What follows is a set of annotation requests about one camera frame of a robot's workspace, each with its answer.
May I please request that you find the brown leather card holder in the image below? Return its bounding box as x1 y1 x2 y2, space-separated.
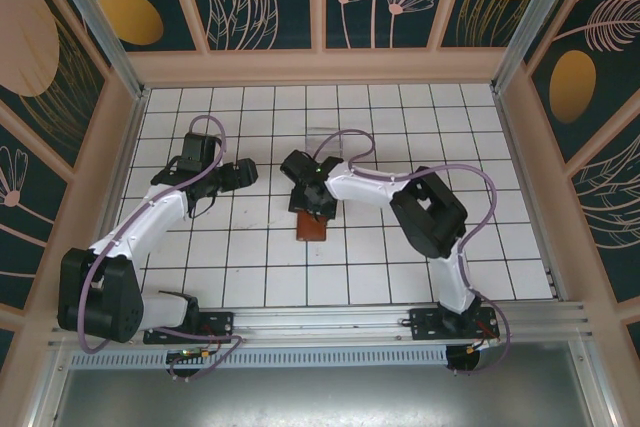
294 210 330 244

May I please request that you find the small circuit board with LED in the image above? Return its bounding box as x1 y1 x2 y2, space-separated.
167 346 211 364

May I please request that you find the grey metal sheet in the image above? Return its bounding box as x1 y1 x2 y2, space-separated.
27 339 619 427

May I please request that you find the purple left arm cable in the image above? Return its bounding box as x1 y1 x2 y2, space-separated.
78 115 246 381

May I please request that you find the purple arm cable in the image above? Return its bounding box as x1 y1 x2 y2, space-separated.
78 115 246 381
309 130 512 377

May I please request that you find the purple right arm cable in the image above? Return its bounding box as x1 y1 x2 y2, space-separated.
309 130 512 377

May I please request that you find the thin aluminium table edge rail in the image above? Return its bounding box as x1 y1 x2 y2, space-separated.
74 89 152 311
491 89 569 306

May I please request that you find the aluminium mounting rail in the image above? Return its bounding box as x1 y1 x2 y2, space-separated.
47 300 596 348

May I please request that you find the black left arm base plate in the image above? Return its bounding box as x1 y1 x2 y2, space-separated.
142 310 236 346

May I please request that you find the slotted grey cable duct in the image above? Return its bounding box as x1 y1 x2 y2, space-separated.
68 344 450 369

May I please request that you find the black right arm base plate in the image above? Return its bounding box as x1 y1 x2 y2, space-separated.
408 306 501 343

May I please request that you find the aluminium corner post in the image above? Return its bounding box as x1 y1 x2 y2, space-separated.
40 0 151 101
489 0 599 96

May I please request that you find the yellow wire connector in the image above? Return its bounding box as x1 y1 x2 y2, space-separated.
464 339 501 354

